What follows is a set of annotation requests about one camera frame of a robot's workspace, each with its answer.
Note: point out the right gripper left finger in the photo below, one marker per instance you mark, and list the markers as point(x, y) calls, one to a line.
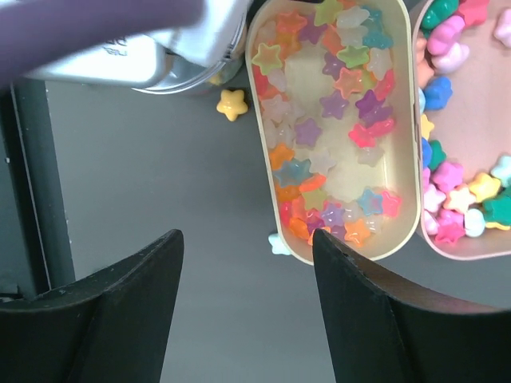
point(111, 326)

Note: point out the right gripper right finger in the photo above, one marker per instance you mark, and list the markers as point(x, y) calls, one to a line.
point(382, 327)

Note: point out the tan tray translucent star candies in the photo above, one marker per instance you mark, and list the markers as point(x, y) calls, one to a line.
point(333, 87)

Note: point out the clear round jar lid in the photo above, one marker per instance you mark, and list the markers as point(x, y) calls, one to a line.
point(181, 74)

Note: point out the pink tray opaque star candies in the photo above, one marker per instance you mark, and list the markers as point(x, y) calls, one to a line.
point(465, 127)

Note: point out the clear plastic jar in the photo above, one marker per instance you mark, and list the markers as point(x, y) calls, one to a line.
point(226, 69)

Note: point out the yellow star candy by jar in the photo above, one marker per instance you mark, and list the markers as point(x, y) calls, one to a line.
point(232, 104)

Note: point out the aluminium front frame rail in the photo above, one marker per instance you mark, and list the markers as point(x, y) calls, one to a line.
point(35, 247)

